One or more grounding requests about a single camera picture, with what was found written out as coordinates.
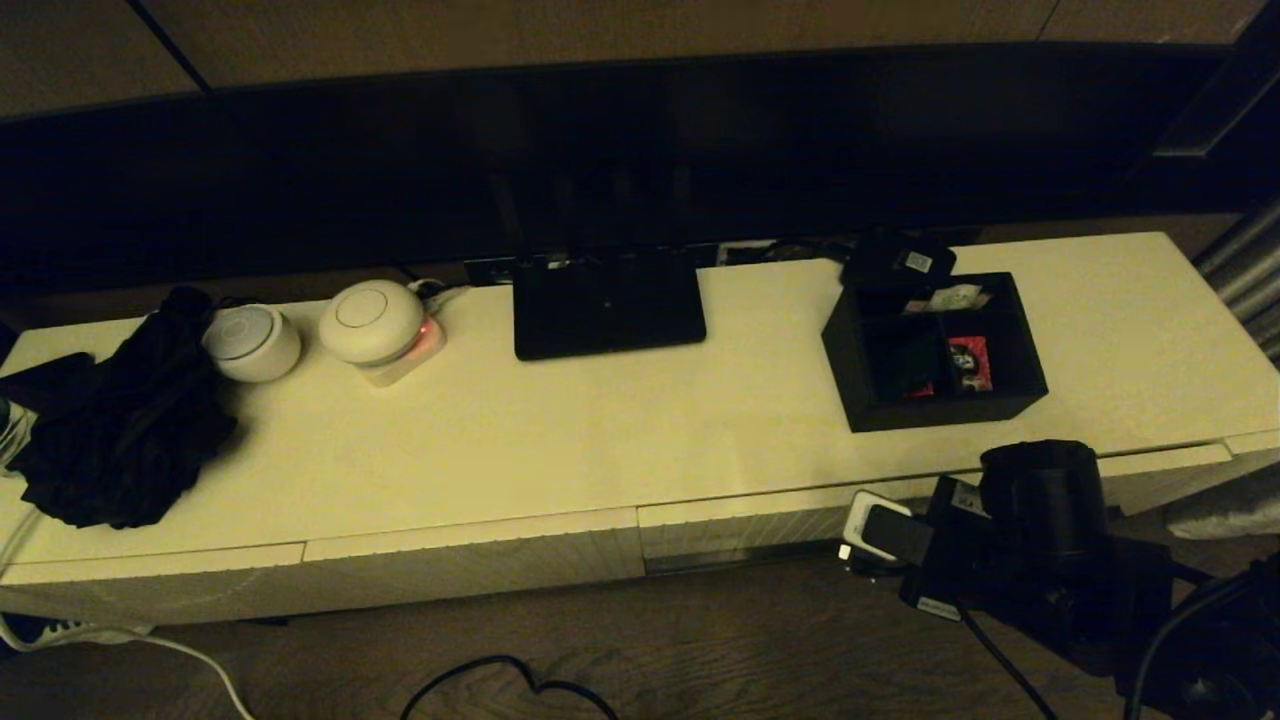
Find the black compartment organizer box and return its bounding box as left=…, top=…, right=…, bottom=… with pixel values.
left=820, top=272, right=1049, bottom=435

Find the white pull-out drawer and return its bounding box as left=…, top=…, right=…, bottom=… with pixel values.
left=637, top=443, right=1233, bottom=576

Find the white TV cabinet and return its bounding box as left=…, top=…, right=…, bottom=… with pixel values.
left=0, top=232, right=1280, bottom=629

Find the white beadboard cabinet door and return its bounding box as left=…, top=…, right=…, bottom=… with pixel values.
left=0, top=543, right=307, bottom=629

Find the red snack packet face print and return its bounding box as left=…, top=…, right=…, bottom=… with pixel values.
left=946, top=337, right=993, bottom=394

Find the white paper scrap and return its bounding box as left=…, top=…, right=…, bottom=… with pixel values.
left=905, top=285, right=993, bottom=317

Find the grey fabric bundle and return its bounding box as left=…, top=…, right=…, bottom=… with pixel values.
left=1165, top=470, right=1280, bottom=543

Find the black set-top box white label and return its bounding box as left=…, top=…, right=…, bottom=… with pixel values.
left=838, top=233, right=958, bottom=291

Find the grey curtain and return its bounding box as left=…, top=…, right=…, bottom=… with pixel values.
left=1188, top=195, right=1280, bottom=366

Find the black router with antennas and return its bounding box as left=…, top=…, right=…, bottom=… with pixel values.
left=495, top=172, right=707, bottom=363

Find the white base pink light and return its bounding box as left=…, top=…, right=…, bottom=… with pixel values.
left=358, top=318, right=447, bottom=390

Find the white dome shaped device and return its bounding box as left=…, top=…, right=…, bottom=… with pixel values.
left=317, top=281, right=427, bottom=368

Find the small white cylinder speaker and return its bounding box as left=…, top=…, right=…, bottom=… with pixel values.
left=202, top=305, right=302, bottom=385

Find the black flat screen television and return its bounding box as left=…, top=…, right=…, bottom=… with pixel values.
left=0, top=42, right=1241, bottom=301

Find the black crumpled cloth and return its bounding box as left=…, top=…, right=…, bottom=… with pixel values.
left=8, top=288, right=241, bottom=531

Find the white sneaker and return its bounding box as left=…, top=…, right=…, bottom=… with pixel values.
left=25, top=618, right=156, bottom=646

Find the black flat pouch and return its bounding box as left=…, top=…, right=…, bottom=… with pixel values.
left=0, top=353, right=99, bottom=413

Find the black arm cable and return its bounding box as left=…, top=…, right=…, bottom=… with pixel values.
left=955, top=600, right=1061, bottom=720

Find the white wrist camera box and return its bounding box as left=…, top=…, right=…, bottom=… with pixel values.
left=840, top=488, right=936, bottom=573

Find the black cable bundle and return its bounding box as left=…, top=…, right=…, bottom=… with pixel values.
left=715, top=238, right=851, bottom=269

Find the black power cable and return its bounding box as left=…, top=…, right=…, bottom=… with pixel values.
left=400, top=655, right=621, bottom=720

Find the dark wall frame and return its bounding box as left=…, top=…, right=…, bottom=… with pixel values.
left=1105, top=0, right=1280, bottom=216

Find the thick white cable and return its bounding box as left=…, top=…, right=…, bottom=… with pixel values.
left=0, top=505, right=256, bottom=720

